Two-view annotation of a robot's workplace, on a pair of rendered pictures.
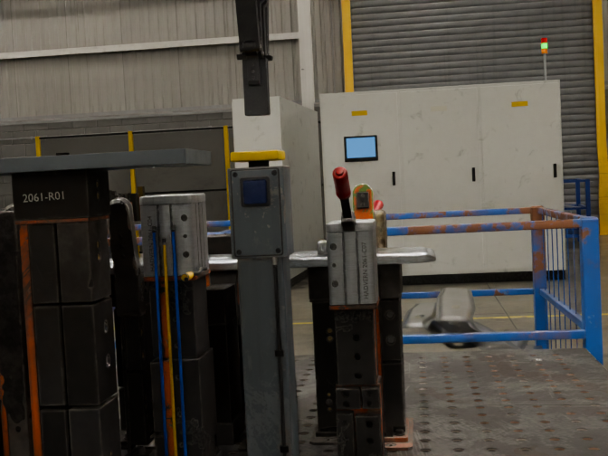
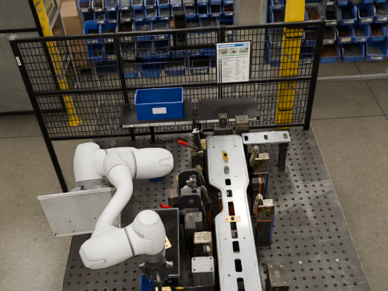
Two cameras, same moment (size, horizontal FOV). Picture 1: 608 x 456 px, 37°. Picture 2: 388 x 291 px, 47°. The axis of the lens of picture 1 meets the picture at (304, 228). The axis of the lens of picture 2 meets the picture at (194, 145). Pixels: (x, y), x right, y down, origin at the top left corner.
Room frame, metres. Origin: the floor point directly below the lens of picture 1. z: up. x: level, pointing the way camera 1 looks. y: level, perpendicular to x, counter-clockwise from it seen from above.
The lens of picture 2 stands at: (1.18, -0.93, 2.82)
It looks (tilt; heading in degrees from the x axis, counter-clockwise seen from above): 42 degrees down; 83
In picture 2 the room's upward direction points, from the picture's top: 4 degrees counter-clockwise
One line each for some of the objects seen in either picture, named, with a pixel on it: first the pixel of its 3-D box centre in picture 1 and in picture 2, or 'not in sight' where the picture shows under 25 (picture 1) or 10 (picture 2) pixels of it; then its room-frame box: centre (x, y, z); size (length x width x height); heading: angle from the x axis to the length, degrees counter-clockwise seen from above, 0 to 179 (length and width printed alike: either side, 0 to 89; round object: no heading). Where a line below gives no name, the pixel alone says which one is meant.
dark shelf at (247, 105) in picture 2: not in sight; (189, 111); (1.44, 1.41, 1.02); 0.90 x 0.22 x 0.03; 173
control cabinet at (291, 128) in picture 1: (280, 173); not in sight; (10.47, 0.23, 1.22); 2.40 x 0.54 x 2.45; 170
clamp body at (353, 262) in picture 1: (356, 345); not in sight; (1.28, -0.07, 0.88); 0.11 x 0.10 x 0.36; 173
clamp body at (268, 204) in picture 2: not in sight; (263, 223); (1.71, 0.53, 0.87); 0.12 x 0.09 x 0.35; 173
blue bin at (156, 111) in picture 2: not in sight; (160, 103); (1.26, 1.44, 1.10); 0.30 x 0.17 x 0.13; 172
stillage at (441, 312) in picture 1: (470, 329); not in sight; (3.66, -0.66, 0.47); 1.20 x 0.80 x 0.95; 174
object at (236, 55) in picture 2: not in sight; (232, 62); (1.75, 1.49, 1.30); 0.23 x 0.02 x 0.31; 173
